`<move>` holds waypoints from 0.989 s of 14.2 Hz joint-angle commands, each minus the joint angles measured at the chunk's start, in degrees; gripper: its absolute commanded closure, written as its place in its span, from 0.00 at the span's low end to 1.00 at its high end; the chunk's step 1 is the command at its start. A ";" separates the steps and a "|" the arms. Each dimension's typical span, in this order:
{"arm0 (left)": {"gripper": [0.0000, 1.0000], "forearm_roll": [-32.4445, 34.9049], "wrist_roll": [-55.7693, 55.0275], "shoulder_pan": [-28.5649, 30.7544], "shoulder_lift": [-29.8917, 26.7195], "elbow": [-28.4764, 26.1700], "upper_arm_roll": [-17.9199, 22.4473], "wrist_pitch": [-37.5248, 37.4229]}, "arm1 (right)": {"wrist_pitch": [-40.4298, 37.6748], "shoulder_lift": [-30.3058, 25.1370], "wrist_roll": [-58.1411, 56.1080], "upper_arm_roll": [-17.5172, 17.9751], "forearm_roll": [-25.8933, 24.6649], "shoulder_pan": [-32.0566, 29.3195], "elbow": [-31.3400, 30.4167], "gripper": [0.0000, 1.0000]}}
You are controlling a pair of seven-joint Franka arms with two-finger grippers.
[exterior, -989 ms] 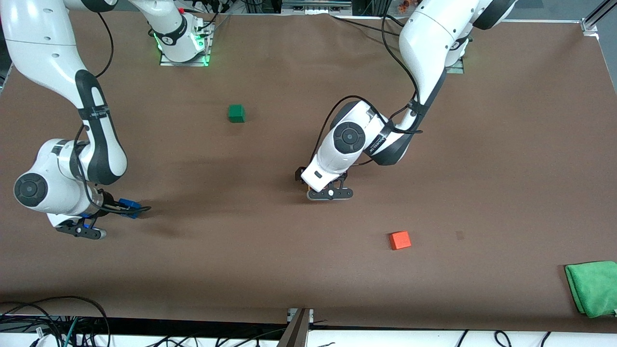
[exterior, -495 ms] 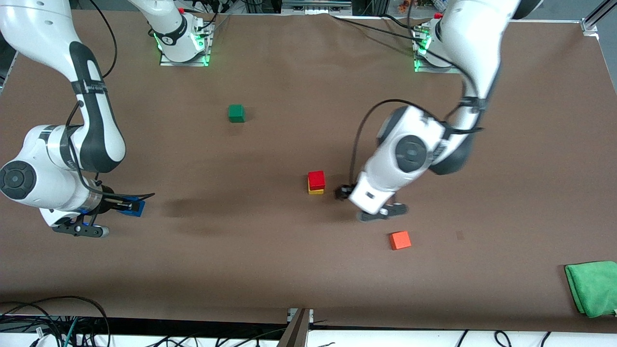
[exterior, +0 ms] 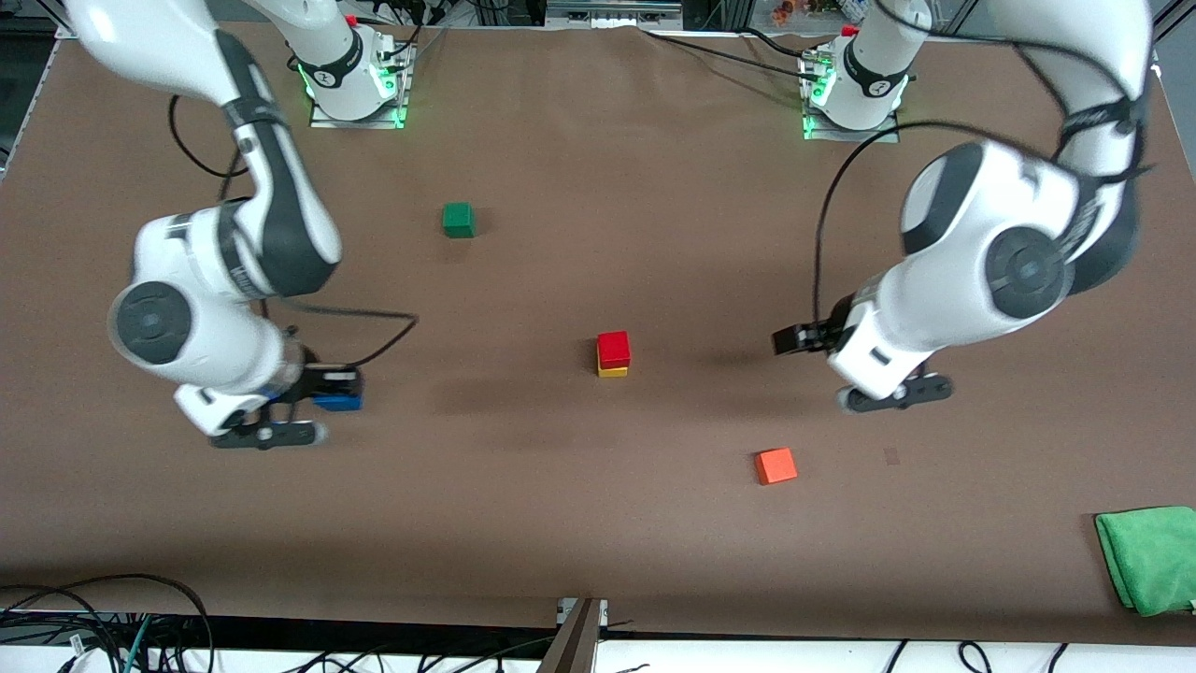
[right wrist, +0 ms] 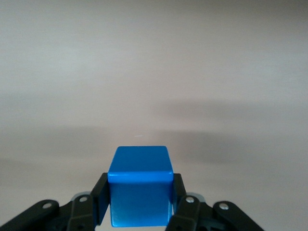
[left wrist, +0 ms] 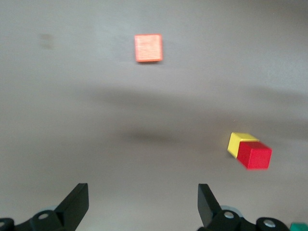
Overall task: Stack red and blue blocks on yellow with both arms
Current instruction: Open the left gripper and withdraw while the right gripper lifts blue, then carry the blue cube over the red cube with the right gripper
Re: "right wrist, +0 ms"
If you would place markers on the blue wooden block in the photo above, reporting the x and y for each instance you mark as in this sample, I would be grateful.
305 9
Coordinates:
140 187

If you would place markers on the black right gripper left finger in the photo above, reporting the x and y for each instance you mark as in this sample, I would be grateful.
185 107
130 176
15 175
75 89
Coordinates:
81 211

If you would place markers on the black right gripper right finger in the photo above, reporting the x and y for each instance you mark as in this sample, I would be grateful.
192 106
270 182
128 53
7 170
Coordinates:
192 214

